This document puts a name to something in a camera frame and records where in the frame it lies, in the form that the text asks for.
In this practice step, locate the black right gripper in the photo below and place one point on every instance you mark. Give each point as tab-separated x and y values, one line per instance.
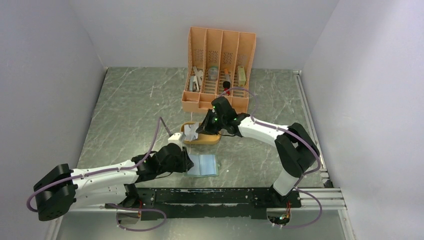
205	127

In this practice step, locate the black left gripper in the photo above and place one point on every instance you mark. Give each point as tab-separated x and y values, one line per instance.
186	163

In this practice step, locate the silver credit card stack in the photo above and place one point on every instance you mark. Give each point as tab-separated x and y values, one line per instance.
187	136

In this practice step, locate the silver VIP credit card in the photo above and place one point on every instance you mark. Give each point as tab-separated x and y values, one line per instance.
192	130

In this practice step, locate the mint green card holder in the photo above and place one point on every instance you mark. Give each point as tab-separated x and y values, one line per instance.
204	165

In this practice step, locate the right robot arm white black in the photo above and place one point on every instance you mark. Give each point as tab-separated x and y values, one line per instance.
296	150

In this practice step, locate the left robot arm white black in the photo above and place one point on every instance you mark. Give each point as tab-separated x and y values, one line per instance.
63	189

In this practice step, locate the yellow oval tray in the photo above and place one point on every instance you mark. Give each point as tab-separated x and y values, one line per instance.
202	139

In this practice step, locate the grey stapler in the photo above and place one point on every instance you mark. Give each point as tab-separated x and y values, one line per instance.
195	80

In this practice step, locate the red black marker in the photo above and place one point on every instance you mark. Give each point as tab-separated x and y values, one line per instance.
227	83

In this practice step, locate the clear tape roll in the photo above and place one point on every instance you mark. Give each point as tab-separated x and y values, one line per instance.
213	73

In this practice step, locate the pale green eraser box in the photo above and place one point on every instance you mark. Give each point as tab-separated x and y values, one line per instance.
241	76

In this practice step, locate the orange desk file organizer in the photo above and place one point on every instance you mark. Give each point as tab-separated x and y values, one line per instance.
225	49

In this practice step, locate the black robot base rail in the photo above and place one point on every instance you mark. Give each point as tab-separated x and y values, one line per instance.
179	203

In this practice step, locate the aluminium table edge rail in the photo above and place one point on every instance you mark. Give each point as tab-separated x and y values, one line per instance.
328	197

